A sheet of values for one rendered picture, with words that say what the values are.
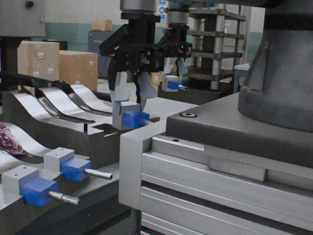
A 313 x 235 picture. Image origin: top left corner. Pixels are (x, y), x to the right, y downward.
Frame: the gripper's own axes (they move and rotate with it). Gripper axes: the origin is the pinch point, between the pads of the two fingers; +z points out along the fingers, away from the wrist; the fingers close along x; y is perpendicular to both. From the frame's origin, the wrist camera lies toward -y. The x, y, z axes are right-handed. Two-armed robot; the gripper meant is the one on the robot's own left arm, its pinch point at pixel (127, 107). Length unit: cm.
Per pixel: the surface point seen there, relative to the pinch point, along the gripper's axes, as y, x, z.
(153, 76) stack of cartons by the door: -519, 437, 73
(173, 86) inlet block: -30, 41, 2
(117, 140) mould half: -5.7, 1.4, 9.4
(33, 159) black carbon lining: -5.2, -19.7, 10.0
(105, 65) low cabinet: -624, 380, 58
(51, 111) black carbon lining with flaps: -28.0, -5.9, 6.0
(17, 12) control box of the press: -96, 7, -23
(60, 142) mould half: -13.7, -9.8, 10.4
